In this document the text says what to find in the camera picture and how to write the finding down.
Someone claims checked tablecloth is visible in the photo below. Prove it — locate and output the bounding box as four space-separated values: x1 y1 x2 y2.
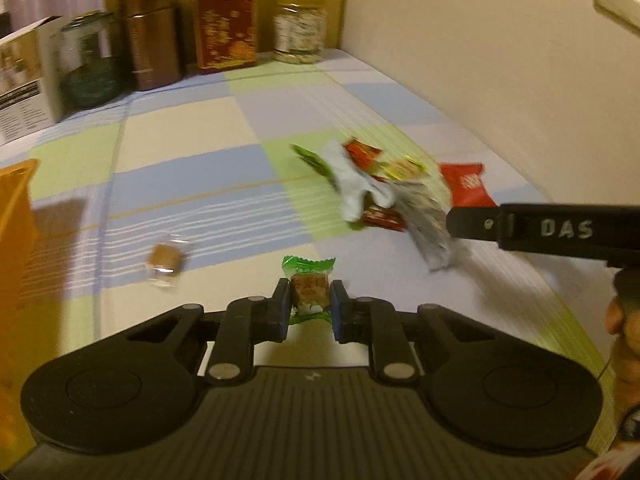
0 47 621 411

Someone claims copper metal canister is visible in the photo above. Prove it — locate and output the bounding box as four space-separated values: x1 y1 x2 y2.
117 0 184 92

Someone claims red square snack packet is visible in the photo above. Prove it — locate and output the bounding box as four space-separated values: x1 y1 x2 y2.
438 162 497 207

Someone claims clear plastic nut jar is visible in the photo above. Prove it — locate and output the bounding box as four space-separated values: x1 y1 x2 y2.
272 0 327 66

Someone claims red candy packet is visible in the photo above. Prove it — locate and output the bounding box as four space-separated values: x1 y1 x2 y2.
362 204 407 232

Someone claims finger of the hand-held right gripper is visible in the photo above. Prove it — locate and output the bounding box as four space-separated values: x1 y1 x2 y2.
445 203 502 242

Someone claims orange plastic tray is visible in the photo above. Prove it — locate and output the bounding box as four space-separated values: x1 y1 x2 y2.
0 158 42 441

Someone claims silver snack packet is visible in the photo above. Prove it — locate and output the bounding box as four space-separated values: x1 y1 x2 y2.
395 184 467 272

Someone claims clear wrapped brown candy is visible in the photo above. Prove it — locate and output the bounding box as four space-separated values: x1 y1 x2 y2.
145 232 194 291

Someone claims red printed box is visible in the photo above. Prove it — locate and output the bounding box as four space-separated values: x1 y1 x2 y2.
194 0 260 70

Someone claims person's right hand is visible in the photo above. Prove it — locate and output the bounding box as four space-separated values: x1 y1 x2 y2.
605 297 640 413

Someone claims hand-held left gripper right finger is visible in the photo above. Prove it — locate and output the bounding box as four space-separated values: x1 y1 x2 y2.
330 279 494 381

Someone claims white cardboard box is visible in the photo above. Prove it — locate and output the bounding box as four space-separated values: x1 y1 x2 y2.
0 16 69 146

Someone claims white snack packet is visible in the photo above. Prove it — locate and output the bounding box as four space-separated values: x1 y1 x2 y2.
320 141 397 222

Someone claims green edged snack packet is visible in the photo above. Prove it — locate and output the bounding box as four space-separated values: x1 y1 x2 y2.
291 143 332 177

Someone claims glass jar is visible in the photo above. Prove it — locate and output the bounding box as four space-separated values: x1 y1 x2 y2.
57 10 124 110

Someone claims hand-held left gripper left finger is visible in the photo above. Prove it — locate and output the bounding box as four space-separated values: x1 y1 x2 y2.
120 278 293 386

